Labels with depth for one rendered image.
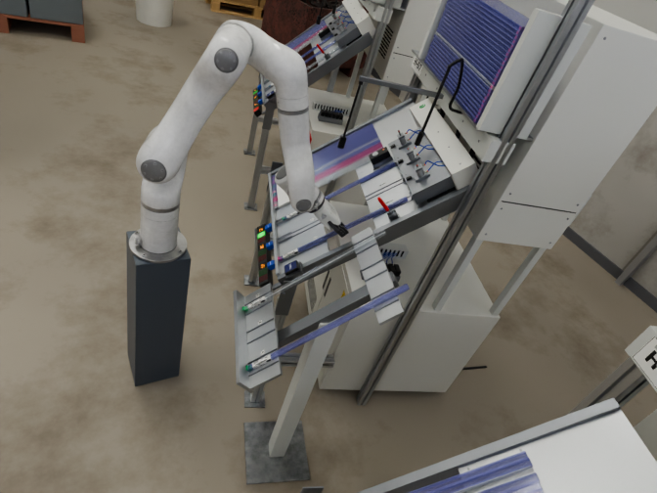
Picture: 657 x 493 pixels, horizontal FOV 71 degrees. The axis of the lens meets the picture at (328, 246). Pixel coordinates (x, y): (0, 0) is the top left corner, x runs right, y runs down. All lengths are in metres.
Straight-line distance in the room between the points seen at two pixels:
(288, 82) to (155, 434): 1.43
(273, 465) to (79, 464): 0.70
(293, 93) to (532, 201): 0.86
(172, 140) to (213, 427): 1.20
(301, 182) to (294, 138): 0.13
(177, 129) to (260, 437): 1.28
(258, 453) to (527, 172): 1.45
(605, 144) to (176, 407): 1.85
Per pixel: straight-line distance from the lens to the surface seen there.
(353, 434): 2.19
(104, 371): 2.23
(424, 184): 1.53
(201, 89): 1.32
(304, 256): 1.63
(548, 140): 1.56
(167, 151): 1.39
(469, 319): 2.01
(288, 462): 2.04
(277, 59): 1.29
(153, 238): 1.61
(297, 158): 1.36
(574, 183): 1.71
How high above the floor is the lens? 1.82
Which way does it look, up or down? 37 degrees down
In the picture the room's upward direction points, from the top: 19 degrees clockwise
